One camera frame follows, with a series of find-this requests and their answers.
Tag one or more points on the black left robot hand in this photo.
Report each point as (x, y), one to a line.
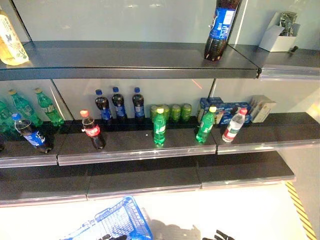
(112, 237)

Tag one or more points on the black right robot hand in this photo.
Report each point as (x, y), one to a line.
(220, 236)

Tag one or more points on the green drink can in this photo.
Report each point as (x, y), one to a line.
(153, 111)
(176, 113)
(186, 112)

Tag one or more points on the dark shelf with clear strip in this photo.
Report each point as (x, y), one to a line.
(42, 185)
(135, 147)
(270, 135)
(145, 178)
(245, 170)
(287, 65)
(25, 157)

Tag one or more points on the yellow black hazard tape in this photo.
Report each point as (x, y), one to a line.
(301, 212)

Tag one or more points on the water bottle red label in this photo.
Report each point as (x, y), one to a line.
(232, 128)

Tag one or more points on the Coca-Cola bottle red cap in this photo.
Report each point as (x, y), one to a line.
(93, 131)

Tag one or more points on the green Sprite bottle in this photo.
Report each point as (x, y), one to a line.
(159, 128)
(205, 127)
(5, 117)
(50, 110)
(25, 108)

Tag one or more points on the blue carton box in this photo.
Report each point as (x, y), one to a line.
(228, 110)
(206, 105)

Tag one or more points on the small Pepsi bottle blue cap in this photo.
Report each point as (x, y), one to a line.
(33, 136)
(104, 110)
(119, 107)
(138, 106)

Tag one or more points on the beige carton box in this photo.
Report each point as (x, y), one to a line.
(261, 108)

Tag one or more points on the long dark metal shelf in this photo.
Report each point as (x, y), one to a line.
(120, 58)

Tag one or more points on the small dark shelf clip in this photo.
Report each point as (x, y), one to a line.
(293, 50)

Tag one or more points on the white cardboard display box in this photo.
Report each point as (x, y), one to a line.
(271, 37)

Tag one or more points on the large Pepsi cola bottle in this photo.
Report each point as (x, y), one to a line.
(221, 27)

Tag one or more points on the yellow tea bottle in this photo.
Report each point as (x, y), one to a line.
(10, 42)

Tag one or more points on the silver snack packets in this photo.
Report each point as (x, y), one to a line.
(288, 22)

